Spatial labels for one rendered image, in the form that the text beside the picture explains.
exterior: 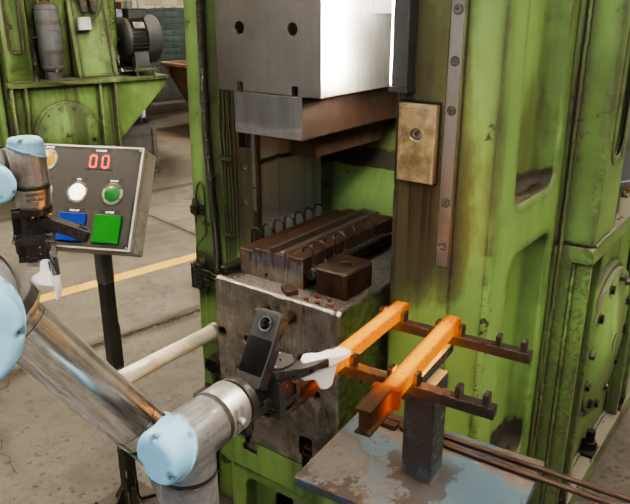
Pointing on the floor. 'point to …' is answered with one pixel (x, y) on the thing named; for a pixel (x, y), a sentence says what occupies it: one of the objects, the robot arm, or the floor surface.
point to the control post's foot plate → (131, 496)
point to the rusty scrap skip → (178, 75)
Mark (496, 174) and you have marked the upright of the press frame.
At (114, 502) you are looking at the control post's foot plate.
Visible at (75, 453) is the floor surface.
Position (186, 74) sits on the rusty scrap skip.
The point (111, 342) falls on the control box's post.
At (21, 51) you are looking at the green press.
